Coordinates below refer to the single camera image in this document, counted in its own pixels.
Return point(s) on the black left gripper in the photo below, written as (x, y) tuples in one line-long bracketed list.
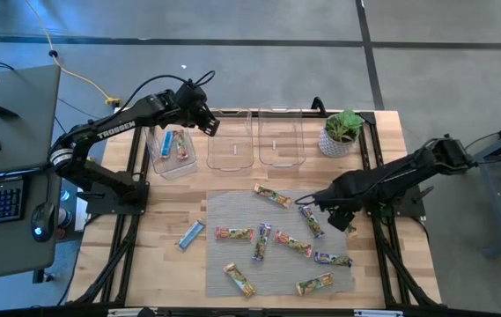
[(190, 103)]

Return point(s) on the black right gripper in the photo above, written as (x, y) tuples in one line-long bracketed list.
[(340, 196)]

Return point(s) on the green tan granola bar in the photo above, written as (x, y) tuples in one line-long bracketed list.
[(352, 231)]

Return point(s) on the red green granola bar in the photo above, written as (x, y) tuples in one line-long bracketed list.
[(181, 145), (293, 243), (233, 233)]

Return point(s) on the clear plastic bin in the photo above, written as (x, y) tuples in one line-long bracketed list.
[(230, 145), (175, 165), (282, 136)]

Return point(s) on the orange green granola bar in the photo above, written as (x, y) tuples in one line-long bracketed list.
[(272, 195), (314, 284), (240, 279)]

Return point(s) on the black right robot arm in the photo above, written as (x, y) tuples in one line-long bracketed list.
[(408, 171)]

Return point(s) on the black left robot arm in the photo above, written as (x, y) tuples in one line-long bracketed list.
[(113, 127)]

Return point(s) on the green plant in white pot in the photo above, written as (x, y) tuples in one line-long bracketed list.
[(336, 143)]

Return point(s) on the grey woven placemat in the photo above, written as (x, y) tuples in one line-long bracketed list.
[(276, 273)]

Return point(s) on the white strip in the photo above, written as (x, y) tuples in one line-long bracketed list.
[(131, 312), (377, 313)]

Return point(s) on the white adapter box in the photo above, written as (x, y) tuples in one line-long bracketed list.
[(81, 216)]

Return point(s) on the round blue white container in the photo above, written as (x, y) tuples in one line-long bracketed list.
[(65, 218)]

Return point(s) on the black floor grommet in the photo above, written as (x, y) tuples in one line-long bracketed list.
[(53, 53)]

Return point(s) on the black computer mouse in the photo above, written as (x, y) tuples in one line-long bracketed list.
[(43, 218)]

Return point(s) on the black bar piece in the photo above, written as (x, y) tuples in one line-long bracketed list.
[(2, 112)]

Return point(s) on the black desk foot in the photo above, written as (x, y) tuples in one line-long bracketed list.
[(41, 276)]

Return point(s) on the black frame clamp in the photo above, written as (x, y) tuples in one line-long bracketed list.
[(318, 105)]

